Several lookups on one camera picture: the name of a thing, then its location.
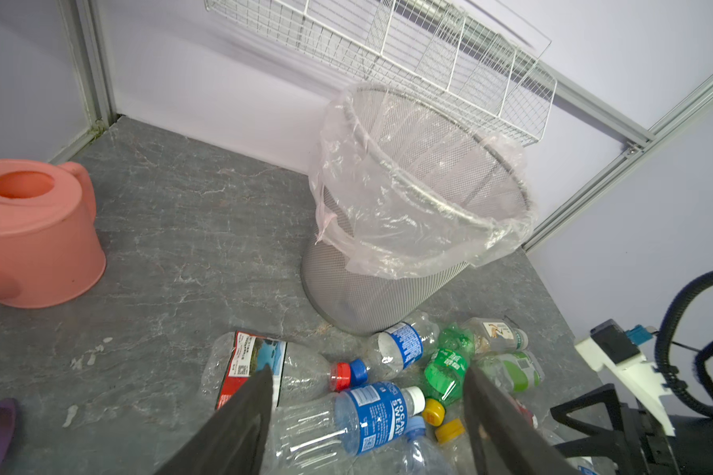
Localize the long white wire shelf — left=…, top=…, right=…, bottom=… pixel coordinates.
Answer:
left=205, top=0, right=558, bottom=146

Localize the lime green label bottle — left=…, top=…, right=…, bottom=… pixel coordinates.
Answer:
left=475, top=350, right=546, bottom=395

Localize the green Sprite bottle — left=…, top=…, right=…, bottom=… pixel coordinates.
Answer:
left=422, top=324, right=477, bottom=427

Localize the small crushed blue bottle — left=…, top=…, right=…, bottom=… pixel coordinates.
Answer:
left=349, top=312, right=441, bottom=387

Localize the Pocari Sweat bottle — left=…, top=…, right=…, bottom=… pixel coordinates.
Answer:
left=261, top=382, right=426, bottom=474

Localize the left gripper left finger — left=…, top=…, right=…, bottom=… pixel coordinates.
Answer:
left=156, top=367, right=273, bottom=474

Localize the blue cartoon label water bottle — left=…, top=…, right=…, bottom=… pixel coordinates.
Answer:
left=388, top=416, right=456, bottom=475

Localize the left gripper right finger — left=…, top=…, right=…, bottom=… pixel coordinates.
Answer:
left=463, top=367, right=578, bottom=474

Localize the pink watering can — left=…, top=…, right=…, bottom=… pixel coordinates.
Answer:
left=0, top=160, right=107, bottom=309

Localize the red label clear bottle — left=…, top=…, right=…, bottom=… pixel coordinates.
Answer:
left=200, top=331, right=352, bottom=410

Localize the bird label tea bottle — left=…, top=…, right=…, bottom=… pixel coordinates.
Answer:
left=461, top=318, right=529, bottom=357

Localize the yellow bottle cap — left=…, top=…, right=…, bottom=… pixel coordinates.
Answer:
left=435, top=419, right=467, bottom=445

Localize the small red cap bottle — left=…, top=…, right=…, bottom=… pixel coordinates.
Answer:
left=511, top=398, right=539, bottom=429

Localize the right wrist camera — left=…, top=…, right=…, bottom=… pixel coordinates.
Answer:
left=574, top=320, right=675, bottom=437

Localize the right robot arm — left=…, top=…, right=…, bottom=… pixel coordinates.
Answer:
left=551, top=270, right=713, bottom=474

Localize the grey mesh waste bin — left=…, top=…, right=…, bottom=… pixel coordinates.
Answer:
left=300, top=82, right=533, bottom=338

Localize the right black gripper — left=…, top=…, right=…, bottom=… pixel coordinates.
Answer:
left=550, top=384, right=713, bottom=474

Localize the clear plastic bin liner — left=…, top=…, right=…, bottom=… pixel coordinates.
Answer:
left=307, top=81, right=539, bottom=281

